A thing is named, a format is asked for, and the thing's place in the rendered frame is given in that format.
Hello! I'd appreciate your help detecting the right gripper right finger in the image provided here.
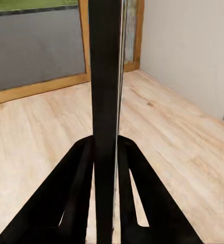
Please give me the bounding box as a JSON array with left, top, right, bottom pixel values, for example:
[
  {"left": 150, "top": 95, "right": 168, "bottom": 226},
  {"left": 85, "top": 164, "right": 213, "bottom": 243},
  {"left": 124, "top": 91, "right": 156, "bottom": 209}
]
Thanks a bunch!
[{"left": 118, "top": 135, "right": 203, "bottom": 244}]

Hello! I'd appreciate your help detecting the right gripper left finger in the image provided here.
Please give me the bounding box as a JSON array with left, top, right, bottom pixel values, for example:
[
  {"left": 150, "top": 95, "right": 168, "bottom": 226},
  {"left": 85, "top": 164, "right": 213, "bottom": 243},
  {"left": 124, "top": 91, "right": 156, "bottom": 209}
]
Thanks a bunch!
[{"left": 0, "top": 135, "right": 94, "bottom": 244}]

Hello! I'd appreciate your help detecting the poster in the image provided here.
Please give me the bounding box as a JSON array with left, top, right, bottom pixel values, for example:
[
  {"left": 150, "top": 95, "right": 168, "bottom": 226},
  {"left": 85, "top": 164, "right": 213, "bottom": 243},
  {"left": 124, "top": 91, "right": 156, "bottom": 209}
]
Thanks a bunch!
[{"left": 88, "top": 0, "right": 128, "bottom": 244}]

